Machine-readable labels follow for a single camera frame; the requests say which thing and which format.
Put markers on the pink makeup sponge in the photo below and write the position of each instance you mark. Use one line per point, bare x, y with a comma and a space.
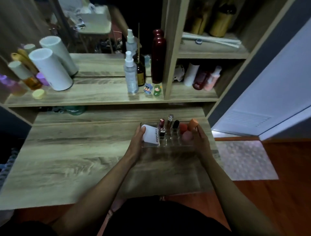
187, 136

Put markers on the person's right forearm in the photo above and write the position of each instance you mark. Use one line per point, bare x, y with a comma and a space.
230, 194

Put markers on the pink lotion bottle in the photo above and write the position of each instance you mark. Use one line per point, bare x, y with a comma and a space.
212, 79

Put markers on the white door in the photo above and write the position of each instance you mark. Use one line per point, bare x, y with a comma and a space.
272, 97

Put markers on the small blue round item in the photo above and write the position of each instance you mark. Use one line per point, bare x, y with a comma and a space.
199, 41

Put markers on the orange makeup sponge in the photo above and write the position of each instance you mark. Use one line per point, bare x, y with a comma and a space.
193, 124

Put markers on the green jar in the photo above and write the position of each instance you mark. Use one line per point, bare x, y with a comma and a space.
75, 110

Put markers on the person's right hand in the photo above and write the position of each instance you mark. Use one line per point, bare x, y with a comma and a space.
203, 145

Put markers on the orange bottle with white cap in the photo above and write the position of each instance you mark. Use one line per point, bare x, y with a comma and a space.
24, 74

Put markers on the purple translucent bottle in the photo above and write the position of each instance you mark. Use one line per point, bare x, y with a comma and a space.
12, 86

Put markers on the wooden vanity desk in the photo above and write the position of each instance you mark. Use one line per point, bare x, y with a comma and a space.
73, 155

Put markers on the small purple-capped bottle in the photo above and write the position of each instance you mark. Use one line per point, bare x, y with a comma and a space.
42, 79

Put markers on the tall dark red bottle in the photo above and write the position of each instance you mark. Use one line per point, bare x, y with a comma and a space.
158, 56

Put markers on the black lipstick tube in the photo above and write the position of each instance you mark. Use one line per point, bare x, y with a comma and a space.
176, 126

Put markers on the person's left thumb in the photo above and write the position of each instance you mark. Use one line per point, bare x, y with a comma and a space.
141, 131

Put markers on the person's left forearm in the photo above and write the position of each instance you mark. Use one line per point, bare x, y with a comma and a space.
97, 194

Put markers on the rolled white paper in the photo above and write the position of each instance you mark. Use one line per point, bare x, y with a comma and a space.
213, 40

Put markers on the green toy figurine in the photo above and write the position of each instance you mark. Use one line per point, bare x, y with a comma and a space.
157, 90

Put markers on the brown clear-capped lip tube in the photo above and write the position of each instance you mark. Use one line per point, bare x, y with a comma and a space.
170, 121

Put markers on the person's black shorts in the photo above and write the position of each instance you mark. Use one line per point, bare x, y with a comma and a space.
155, 218

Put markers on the dark red lipstick tube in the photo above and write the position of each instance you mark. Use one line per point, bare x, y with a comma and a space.
161, 122

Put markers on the large white cylinder container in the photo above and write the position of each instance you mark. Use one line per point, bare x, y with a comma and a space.
52, 70

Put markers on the white textured floor mat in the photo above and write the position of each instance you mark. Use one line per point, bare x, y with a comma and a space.
245, 160

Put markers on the white toy figurine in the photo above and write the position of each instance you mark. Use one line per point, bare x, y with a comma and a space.
179, 73

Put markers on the pale yellow round cap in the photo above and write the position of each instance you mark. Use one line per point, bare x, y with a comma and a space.
38, 94

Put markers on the red makeup sponge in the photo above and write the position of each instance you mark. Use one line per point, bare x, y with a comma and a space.
183, 128

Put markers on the amber glass bottle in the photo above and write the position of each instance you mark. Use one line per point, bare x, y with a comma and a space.
141, 73

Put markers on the yellow tube bottle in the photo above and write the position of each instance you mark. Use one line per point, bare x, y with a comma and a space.
23, 60

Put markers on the clear spray bottle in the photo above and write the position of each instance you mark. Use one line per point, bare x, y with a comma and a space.
131, 75

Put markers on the white cosmetic box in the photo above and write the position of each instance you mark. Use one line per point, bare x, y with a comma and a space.
150, 135

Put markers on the person's right thumb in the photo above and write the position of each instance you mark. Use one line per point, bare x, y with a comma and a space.
198, 131

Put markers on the white lotion bottle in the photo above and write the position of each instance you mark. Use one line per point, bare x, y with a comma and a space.
191, 75

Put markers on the clear acrylic makeup organizer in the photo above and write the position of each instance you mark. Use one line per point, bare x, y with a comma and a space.
170, 142

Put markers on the dark red lotion bottle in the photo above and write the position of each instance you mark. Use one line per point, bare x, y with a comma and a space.
200, 81

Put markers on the person's left hand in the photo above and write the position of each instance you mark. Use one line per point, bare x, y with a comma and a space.
134, 148

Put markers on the gold bottle with black cap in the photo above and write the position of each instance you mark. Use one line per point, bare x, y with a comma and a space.
222, 21

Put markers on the grey blue knitted fabric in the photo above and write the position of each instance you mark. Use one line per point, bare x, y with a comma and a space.
6, 167

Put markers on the black and silver lipstick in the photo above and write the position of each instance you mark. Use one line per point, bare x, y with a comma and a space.
162, 133

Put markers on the vanity mirror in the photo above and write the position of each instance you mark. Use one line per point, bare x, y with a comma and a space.
92, 29

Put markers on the blue toy figurine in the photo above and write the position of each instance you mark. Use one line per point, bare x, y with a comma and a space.
147, 89

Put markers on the brown bottle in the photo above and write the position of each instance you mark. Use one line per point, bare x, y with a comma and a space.
199, 23

